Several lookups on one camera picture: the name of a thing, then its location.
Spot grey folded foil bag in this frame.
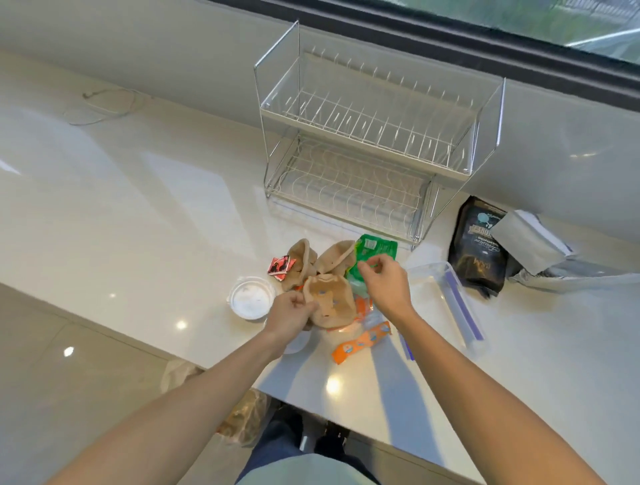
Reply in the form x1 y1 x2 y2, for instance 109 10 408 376
490 209 576 276

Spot clear zip bag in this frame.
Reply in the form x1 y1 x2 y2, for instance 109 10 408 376
310 212 419 363

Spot clear container with purple clips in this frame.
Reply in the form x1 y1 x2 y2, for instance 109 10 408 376
405 261 487 351

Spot person's right hand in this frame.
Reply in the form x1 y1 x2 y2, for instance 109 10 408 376
357 253 414 326

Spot white round lid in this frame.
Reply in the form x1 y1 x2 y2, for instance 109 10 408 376
227 276 277 321

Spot black shoe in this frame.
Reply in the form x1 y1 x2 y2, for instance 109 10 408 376
314 421 351 463

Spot brown paper coffee filter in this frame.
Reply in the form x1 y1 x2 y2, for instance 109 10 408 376
302 273 359 330
280 238 319 292
315 240 359 278

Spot black coffee bag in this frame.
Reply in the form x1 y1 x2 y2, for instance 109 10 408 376
447 195 512 299

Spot chrome two-tier dish rack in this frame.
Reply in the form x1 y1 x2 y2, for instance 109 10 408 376
253 20 507 250

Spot pale shirt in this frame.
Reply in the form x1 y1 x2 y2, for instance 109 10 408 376
241 452 373 485

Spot dark window frame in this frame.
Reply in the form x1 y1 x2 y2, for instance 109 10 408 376
209 0 640 112

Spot orange packet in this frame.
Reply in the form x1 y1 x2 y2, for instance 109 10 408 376
331 320 393 366

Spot person's left forearm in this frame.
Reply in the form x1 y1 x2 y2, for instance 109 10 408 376
47 324 297 485

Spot silver foil bag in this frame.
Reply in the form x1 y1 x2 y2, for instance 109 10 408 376
507 260 640 294

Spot person's right forearm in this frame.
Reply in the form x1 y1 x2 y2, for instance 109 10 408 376
387 306 608 485

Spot dark blue trousers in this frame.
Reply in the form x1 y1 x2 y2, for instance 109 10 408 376
235 411 381 485

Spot thin white cable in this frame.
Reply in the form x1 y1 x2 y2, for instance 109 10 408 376
63 88 153 127

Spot green packet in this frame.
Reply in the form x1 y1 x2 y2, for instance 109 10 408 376
345 234 399 283

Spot person's left hand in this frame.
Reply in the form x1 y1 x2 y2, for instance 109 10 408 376
263 290 320 351

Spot translucent plastic bag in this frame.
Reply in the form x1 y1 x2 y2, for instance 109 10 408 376
160 360 275 448

